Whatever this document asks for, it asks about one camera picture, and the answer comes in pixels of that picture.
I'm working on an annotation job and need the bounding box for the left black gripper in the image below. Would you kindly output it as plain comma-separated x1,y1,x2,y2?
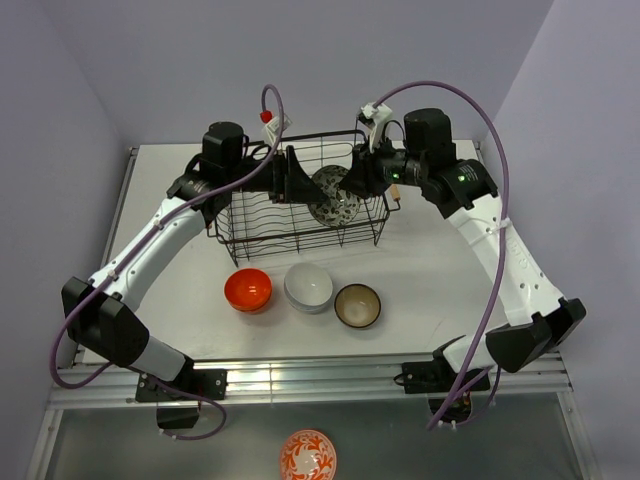
226,146,328,205

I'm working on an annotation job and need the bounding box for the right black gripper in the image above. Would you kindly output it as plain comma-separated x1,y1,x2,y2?
337,131,427,200

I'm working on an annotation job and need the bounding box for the black white patterned bowl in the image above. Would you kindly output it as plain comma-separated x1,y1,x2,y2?
308,165,361,227

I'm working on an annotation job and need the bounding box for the brown bowl beige inside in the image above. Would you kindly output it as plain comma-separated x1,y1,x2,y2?
334,283,382,329

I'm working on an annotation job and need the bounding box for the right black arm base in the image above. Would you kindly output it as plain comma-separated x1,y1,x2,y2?
393,359,490,424

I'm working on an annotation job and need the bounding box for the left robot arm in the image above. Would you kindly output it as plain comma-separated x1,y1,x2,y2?
62,115,327,399

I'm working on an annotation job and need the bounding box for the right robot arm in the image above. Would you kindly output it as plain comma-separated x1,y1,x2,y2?
340,104,586,390

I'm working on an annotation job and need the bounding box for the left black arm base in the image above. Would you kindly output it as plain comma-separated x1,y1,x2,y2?
134,369,228,440

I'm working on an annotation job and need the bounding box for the orange white patterned bowl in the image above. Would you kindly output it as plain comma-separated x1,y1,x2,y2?
279,429,338,480

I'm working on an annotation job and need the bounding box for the black wire dish rack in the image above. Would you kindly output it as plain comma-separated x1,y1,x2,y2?
207,129,400,265

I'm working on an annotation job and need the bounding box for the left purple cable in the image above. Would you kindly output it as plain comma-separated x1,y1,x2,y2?
49,84,286,441

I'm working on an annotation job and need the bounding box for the purple cable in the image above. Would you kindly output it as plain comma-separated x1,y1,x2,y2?
49,84,286,441
374,80,511,432

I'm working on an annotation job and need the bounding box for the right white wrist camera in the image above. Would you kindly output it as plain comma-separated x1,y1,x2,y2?
357,102,393,153

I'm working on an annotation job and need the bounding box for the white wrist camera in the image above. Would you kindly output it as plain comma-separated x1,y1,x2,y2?
357,102,393,153
260,110,281,147

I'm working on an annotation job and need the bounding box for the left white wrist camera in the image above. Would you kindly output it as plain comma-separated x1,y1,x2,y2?
260,110,281,147

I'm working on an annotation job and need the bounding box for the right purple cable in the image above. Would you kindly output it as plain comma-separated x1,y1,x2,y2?
374,80,511,432

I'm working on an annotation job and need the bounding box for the aluminium mounting rail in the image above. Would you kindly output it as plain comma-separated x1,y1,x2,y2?
46,353,573,410

